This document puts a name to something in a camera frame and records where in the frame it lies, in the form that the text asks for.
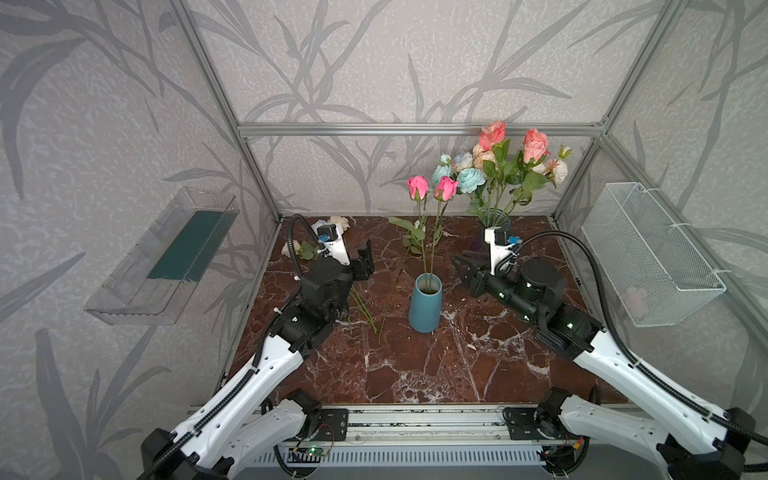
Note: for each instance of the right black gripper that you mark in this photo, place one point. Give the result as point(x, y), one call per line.
point(480, 279)

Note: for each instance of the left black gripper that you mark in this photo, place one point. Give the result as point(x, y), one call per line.
point(354, 267)

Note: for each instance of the light blue white rose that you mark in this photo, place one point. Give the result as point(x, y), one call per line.
point(363, 308)

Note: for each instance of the teal ceramic cylinder vase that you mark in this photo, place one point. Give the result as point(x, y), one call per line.
point(426, 303)

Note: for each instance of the magenta rosebud stem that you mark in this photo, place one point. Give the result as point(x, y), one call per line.
point(445, 191)
point(415, 232)

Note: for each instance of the blue white rose stem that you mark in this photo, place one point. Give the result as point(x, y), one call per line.
point(462, 161)

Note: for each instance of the pale pink peony flower stem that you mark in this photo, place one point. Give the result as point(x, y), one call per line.
point(554, 168)

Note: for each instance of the dark pink rose stem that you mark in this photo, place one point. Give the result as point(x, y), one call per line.
point(493, 137)

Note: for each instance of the pink rose flower stem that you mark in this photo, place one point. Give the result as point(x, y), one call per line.
point(529, 171)

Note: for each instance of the purple blue glass vase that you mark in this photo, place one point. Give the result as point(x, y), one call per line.
point(494, 218)

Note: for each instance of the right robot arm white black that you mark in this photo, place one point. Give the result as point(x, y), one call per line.
point(690, 439)

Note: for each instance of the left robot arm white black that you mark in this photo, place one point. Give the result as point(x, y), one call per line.
point(298, 329)

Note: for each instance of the peach cream rose stem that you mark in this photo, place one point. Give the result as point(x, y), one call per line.
point(340, 220)

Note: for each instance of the cream white rose stem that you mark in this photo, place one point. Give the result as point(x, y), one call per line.
point(304, 251)

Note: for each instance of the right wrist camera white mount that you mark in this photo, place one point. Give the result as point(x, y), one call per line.
point(504, 249)

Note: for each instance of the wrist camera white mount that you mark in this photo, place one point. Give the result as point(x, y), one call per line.
point(504, 249)
point(330, 241)

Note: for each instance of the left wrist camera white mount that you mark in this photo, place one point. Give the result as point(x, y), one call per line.
point(330, 241)

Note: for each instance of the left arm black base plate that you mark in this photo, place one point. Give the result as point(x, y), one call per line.
point(325, 425)

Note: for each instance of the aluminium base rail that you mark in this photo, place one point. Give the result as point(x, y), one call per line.
point(390, 425)

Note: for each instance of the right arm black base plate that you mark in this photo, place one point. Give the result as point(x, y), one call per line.
point(523, 424)

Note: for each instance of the horizontal aluminium frame bar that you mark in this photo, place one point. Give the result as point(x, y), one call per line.
point(325, 129)

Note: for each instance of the white wire mesh basket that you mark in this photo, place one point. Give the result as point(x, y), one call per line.
point(657, 273)

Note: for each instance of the clear plastic wall shelf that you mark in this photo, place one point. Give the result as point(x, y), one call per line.
point(153, 284)

